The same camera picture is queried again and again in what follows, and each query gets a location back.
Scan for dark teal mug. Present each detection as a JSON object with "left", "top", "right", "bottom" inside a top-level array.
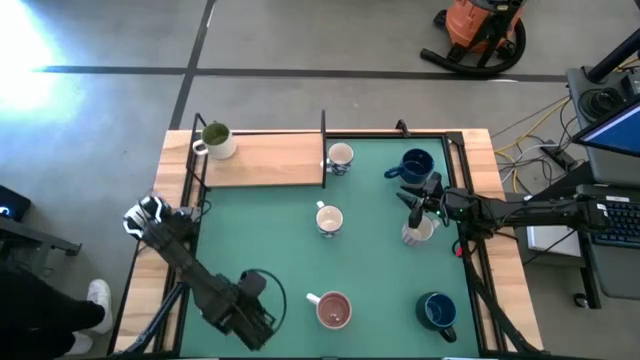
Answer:
[{"left": 414, "top": 291, "right": 459, "bottom": 344}]

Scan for plain white mug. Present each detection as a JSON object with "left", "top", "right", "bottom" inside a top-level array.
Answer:
[{"left": 401, "top": 213, "right": 441, "bottom": 248}]

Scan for yellow cable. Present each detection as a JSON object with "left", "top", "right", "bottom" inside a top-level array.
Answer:
[{"left": 494, "top": 97, "right": 571, "bottom": 194}]

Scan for white mug blue flowers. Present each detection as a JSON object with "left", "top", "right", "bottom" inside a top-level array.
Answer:
[{"left": 325, "top": 141, "right": 355, "bottom": 177}]

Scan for person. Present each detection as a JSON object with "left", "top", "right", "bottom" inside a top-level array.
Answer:
[{"left": 0, "top": 269, "right": 114, "bottom": 360}]

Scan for black keyboard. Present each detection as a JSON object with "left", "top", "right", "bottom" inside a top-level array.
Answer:
[{"left": 588, "top": 194, "right": 640, "bottom": 250}]

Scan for navy mug tan base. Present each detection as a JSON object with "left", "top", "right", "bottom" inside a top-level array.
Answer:
[{"left": 383, "top": 147, "right": 436, "bottom": 187}]

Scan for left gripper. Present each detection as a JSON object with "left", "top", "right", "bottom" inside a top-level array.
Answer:
[{"left": 219, "top": 299, "right": 279, "bottom": 352}]

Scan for black monitor pole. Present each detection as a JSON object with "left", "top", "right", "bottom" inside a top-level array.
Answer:
[{"left": 585, "top": 29, "right": 640, "bottom": 85}]

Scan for green table mat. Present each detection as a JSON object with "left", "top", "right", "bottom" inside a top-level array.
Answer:
[{"left": 178, "top": 137, "right": 481, "bottom": 359}]

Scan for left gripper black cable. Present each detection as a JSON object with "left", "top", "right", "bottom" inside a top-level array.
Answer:
[{"left": 239, "top": 268, "right": 288, "bottom": 334}]

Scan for coiled black cable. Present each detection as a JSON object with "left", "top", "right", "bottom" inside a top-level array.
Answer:
[{"left": 578, "top": 87, "right": 626, "bottom": 121}]

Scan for black metal table frame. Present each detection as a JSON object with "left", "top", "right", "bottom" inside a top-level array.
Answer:
[{"left": 107, "top": 112, "right": 551, "bottom": 359}]

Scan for grey equipment cart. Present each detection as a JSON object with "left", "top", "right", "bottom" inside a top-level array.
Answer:
[{"left": 565, "top": 64, "right": 640, "bottom": 301}]

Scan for white box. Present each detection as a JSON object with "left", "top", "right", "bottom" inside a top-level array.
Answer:
[{"left": 525, "top": 224, "right": 584, "bottom": 257}]

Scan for black device with light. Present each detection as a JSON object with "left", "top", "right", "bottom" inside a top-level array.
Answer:
[{"left": 0, "top": 184, "right": 32, "bottom": 224}]

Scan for black vacuum hose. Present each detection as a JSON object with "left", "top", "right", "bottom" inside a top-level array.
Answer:
[{"left": 419, "top": 19, "right": 527, "bottom": 77}]

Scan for black power strip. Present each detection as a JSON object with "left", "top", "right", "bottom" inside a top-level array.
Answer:
[{"left": 539, "top": 142, "right": 579, "bottom": 171}]

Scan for pink mug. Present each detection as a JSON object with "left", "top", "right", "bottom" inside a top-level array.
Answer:
[{"left": 305, "top": 290, "right": 353, "bottom": 331}]

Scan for orange shop vacuum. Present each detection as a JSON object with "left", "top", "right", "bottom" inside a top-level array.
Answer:
[{"left": 432, "top": 0, "right": 526, "bottom": 56}]

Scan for grey metal stand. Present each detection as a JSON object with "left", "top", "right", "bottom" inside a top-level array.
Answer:
[{"left": 0, "top": 214, "right": 84, "bottom": 281}]

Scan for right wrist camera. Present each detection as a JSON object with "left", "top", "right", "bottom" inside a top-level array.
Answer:
[{"left": 444, "top": 194, "right": 474, "bottom": 224}]

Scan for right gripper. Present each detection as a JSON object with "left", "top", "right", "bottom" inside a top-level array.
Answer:
[{"left": 397, "top": 172, "right": 451, "bottom": 230}]

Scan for white mug green inside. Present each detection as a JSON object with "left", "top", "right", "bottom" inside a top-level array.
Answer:
[{"left": 192, "top": 121, "right": 238, "bottom": 161}]

